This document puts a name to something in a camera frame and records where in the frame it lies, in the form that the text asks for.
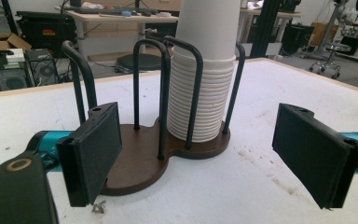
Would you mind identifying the brown cardboard box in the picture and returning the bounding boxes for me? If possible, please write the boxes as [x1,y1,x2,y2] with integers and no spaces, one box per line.
[310,21,339,48]

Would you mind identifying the stack of white paper cups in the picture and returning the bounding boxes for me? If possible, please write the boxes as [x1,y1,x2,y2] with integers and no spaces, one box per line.
[166,0,241,144]

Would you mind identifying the office chair base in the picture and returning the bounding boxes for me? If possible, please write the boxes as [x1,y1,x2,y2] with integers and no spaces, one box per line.
[308,42,352,80]

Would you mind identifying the brown cup holder black rods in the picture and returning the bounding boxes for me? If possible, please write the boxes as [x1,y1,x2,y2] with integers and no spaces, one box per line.
[61,35,246,197]

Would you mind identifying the small white box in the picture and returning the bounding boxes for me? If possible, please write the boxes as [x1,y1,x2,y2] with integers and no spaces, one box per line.
[5,48,26,63]

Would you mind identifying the black equipment case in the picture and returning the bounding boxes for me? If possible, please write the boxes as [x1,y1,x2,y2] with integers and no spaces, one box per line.
[16,10,78,58]

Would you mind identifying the black bin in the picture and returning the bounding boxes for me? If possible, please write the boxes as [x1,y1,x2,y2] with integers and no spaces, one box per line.
[281,23,315,57]

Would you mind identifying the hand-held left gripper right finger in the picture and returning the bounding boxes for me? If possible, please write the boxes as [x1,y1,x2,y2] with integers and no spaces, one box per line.
[271,103,358,209]

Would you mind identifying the black keyboard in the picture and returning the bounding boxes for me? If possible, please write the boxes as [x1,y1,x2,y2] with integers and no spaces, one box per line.
[69,5,160,17]

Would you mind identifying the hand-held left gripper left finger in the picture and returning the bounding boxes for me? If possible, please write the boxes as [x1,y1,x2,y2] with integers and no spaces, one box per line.
[55,102,123,208]

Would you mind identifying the round black stand base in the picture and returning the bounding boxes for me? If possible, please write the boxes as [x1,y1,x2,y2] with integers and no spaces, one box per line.
[116,53,163,74]

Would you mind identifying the black metal frame post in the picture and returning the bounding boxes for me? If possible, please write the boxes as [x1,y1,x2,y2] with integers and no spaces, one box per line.
[249,0,283,59]

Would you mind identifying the light wooden desk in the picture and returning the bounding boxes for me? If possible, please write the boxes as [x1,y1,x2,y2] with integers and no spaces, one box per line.
[55,5,181,62]
[239,7,303,45]

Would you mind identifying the black computer tower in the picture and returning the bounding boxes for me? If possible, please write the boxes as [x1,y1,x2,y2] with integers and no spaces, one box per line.
[25,49,60,87]
[0,50,34,93]

